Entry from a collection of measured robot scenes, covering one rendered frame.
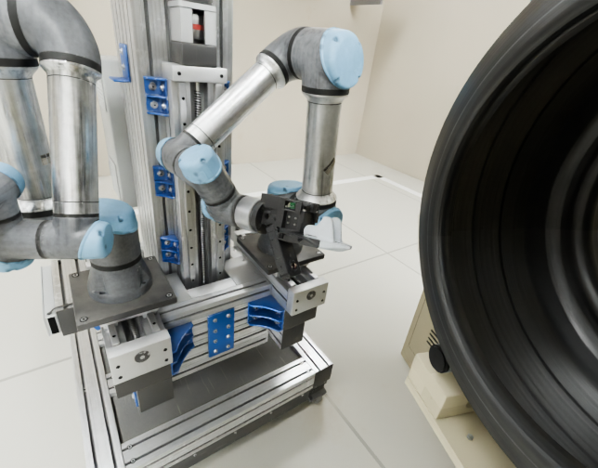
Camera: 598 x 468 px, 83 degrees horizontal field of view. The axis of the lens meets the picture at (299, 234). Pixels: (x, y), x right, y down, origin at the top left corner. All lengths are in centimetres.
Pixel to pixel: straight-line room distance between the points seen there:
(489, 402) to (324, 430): 112
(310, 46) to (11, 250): 71
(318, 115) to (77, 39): 49
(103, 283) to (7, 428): 92
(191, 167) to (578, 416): 72
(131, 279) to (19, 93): 44
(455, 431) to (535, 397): 13
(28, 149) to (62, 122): 14
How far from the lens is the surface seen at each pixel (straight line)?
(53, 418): 172
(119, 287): 94
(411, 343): 179
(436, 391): 64
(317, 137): 86
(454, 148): 49
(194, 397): 136
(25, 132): 87
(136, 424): 134
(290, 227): 65
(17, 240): 79
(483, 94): 47
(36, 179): 89
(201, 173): 68
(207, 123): 82
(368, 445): 157
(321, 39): 83
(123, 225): 87
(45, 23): 78
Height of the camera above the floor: 131
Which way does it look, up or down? 28 degrees down
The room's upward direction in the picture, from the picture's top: 7 degrees clockwise
